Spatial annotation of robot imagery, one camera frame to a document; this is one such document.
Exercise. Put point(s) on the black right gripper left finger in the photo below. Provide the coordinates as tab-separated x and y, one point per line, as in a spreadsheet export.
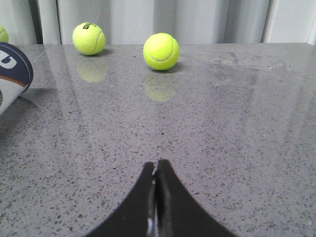
135	216

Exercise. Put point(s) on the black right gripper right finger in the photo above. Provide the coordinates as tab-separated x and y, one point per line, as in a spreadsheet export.
179	215

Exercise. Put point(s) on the white blue tennis ball can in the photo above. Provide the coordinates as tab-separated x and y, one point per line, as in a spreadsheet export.
16	74

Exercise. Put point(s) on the plain yellow tennis ball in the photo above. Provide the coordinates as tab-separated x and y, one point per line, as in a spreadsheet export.
161	51

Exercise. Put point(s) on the Wilson yellow tennis ball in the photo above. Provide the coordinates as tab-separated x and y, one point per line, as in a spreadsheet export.
88	38

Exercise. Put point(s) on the Head Team yellow tennis ball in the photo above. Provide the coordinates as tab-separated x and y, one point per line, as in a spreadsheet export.
4	37

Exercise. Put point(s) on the white pleated curtain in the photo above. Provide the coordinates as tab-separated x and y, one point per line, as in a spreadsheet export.
189	21

